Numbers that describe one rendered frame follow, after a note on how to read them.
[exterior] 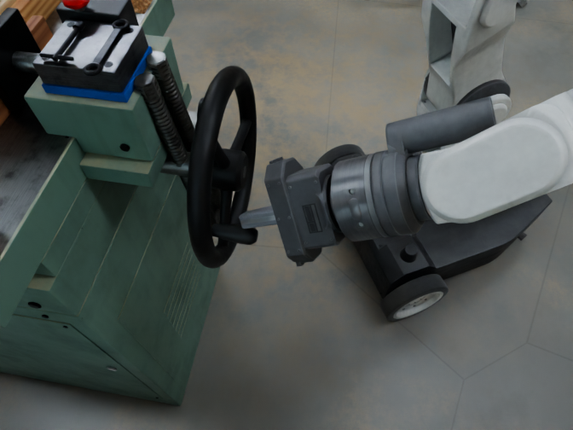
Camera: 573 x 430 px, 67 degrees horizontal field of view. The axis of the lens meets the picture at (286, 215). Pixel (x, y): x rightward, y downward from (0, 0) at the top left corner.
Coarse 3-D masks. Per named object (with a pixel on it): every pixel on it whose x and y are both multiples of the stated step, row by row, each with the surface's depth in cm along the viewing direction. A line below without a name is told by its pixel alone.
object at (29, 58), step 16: (0, 16) 52; (16, 16) 53; (0, 32) 51; (16, 32) 54; (0, 48) 51; (16, 48) 54; (32, 48) 57; (0, 64) 52; (16, 64) 54; (0, 80) 52; (16, 80) 55; (32, 80) 58; (0, 96) 54; (16, 96) 55
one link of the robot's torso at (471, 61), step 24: (432, 0) 81; (456, 0) 80; (480, 0) 69; (504, 0) 70; (432, 24) 86; (456, 24) 77; (480, 24) 73; (504, 24) 75; (432, 48) 91; (456, 48) 80; (480, 48) 80; (432, 72) 96; (456, 72) 86; (480, 72) 88; (432, 96) 101; (456, 96) 92; (480, 96) 92
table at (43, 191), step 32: (160, 0) 72; (160, 32) 74; (0, 128) 55; (32, 128) 55; (0, 160) 52; (32, 160) 52; (64, 160) 53; (96, 160) 56; (128, 160) 56; (160, 160) 58; (0, 192) 49; (32, 192) 49; (64, 192) 54; (0, 224) 47; (32, 224) 49; (0, 256) 45; (32, 256) 49; (0, 288) 45; (0, 320) 46
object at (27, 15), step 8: (16, 0) 64; (24, 0) 64; (32, 0) 65; (40, 0) 66; (48, 0) 68; (56, 0) 70; (16, 8) 63; (24, 8) 63; (32, 8) 65; (40, 8) 66; (48, 8) 68; (24, 16) 63; (48, 16) 68
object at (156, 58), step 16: (160, 64) 51; (144, 80) 49; (160, 80) 53; (144, 96) 50; (160, 96) 52; (176, 96) 56; (160, 112) 53; (176, 112) 58; (160, 128) 55; (176, 128) 57; (192, 128) 62; (176, 144) 58; (176, 160) 61
